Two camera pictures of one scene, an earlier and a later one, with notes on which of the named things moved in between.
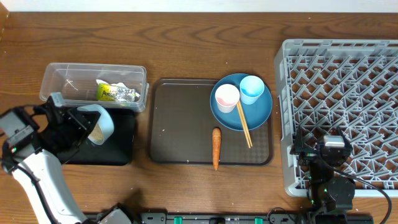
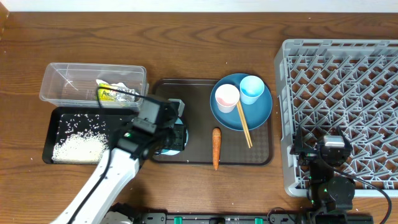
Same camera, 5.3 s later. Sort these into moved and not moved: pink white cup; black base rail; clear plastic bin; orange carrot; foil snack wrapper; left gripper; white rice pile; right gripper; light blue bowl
Moved: white rice pile; left gripper; light blue bowl
Not moved: foil snack wrapper; clear plastic bin; black base rail; orange carrot; pink white cup; right gripper
